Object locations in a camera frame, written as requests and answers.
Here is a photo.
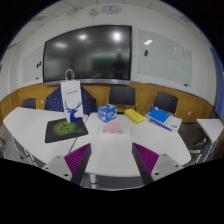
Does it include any blue covered book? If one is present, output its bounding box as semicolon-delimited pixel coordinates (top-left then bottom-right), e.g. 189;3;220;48
145;106;172;125

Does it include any blue tissue box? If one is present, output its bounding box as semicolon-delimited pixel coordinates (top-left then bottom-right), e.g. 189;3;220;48
97;103;118;123

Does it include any dark blue dotted gift bag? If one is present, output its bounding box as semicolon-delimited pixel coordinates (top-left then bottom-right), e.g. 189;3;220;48
44;85;98;116

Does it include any blue curtain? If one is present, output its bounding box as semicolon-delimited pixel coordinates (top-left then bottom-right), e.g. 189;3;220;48
209;46;224;120

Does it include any large glass whiteboard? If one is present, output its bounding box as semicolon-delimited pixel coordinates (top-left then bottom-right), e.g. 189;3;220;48
136;28;193;87

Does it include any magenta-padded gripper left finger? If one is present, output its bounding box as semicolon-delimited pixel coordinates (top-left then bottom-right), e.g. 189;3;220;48
41;142;93;186

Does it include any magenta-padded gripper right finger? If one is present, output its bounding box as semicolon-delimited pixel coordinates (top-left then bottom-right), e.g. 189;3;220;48
131;142;185;186

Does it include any black mouse pad green print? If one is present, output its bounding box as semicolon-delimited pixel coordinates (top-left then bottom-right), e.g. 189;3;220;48
44;117;90;144

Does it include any pink charger block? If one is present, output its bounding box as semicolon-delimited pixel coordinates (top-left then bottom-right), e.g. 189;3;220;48
106;121;120;133

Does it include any small glass whiteboard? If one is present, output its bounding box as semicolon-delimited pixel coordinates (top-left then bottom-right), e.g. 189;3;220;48
22;44;45;84

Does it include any white side table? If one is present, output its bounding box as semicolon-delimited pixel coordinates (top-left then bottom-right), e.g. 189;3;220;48
195;117;224;164

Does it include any white paper bag blue deer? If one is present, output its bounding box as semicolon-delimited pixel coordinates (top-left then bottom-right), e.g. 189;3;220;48
60;68;85;124

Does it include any yellow box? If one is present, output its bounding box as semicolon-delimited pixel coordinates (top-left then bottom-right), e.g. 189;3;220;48
124;108;145;124

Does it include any black chair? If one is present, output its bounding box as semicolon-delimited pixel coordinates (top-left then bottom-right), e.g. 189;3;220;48
152;90;179;116
20;97;37;110
107;85;138;111

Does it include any white book blue print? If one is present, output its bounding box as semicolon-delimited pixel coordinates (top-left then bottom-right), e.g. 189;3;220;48
148;114;183;133

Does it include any large black wall screen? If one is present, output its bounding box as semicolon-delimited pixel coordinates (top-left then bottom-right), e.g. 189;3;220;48
42;24;133;86

